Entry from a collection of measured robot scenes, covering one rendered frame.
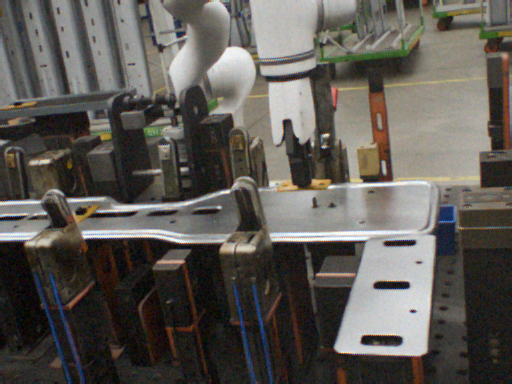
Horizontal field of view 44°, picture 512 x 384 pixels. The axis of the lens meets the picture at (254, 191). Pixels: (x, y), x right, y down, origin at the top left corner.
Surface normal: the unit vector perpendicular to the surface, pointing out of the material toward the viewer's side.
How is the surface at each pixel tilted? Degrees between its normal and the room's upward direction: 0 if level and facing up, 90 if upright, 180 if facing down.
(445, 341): 0
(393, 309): 0
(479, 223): 89
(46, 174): 90
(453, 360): 0
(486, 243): 89
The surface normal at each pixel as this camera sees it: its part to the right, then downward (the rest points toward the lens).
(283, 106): -0.21, 0.27
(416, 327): -0.16, -0.93
